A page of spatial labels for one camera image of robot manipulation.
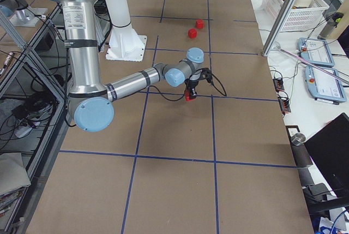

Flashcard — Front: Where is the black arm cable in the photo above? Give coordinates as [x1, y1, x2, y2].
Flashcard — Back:
[139, 70, 227, 102]

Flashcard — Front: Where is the white plastic basket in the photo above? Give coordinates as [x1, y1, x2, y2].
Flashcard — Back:
[262, 0, 329, 32]

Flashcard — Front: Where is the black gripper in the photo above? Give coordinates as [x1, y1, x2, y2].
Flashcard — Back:
[185, 73, 201, 98]

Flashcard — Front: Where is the lower teach pendant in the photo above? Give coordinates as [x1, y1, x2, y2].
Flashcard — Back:
[305, 65, 347, 104]

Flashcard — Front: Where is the black laptop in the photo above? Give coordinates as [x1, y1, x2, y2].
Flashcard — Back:
[305, 112, 348, 197]

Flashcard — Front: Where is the aluminium frame post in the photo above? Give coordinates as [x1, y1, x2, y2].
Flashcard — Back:
[262, 0, 295, 57]

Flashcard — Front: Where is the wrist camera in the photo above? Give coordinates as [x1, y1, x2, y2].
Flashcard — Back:
[201, 68, 213, 83]

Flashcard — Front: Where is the teach pendant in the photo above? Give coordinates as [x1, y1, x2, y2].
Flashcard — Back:
[305, 65, 347, 104]
[297, 38, 335, 67]

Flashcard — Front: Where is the upper teach pendant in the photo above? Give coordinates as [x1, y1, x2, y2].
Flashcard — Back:
[297, 38, 335, 67]

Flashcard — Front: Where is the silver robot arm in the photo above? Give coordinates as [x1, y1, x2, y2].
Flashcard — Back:
[57, 0, 204, 132]

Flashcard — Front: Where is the red block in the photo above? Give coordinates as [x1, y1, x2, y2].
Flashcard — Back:
[184, 93, 196, 101]
[195, 19, 204, 29]
[188, 28, 197, 39]

